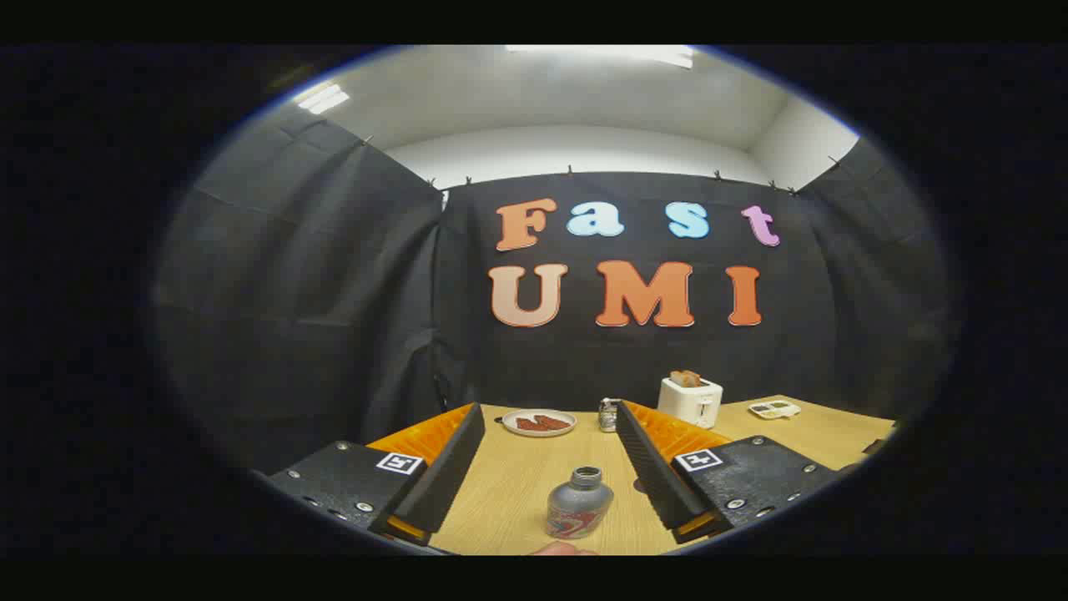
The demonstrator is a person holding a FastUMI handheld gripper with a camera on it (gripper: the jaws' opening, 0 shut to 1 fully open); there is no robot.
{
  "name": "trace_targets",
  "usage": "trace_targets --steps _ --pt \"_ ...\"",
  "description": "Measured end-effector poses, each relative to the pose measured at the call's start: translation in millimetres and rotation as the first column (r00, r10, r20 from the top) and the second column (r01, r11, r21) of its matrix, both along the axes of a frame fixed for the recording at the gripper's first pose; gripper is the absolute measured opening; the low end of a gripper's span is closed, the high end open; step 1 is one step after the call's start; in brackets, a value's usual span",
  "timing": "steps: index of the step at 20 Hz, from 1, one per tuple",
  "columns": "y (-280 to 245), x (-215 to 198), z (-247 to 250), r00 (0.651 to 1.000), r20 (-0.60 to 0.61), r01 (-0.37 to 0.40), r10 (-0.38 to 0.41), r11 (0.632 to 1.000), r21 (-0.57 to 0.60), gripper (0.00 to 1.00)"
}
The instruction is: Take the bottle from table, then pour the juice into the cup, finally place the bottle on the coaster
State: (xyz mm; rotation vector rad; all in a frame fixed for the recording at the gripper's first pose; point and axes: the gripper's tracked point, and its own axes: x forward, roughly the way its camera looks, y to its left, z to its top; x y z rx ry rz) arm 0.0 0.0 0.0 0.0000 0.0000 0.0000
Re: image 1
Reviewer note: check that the white round plate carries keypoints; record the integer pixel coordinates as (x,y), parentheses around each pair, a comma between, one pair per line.
(511,423)

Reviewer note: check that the silver juice bottle pink label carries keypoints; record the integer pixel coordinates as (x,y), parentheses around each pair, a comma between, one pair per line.
(578,505)

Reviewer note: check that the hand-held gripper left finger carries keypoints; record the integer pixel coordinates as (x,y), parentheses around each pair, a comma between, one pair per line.
(455,467)

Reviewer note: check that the small silver can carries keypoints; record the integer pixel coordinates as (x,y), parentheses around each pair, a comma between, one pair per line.
(608,416)

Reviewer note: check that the white compartment tray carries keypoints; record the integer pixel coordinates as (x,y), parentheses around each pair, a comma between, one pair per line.
(774,409)

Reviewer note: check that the small ceiling light panel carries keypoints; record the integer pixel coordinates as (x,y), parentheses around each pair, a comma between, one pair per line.
(322,98)

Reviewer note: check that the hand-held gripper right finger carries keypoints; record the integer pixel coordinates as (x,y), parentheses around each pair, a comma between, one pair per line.
(655,467)

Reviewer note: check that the black backdrop cloth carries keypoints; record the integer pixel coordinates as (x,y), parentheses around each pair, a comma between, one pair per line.
(334,292)

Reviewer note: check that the white toaster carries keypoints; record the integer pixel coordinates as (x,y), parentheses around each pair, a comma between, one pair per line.
(688,405)

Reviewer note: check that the red food slices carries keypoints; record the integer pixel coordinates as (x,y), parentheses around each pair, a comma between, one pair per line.
(542,423)

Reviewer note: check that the toasted bread slice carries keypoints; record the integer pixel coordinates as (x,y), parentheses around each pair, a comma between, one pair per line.
(685,378)

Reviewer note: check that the wooden table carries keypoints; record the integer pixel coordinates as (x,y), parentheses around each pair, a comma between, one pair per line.
(517,484)

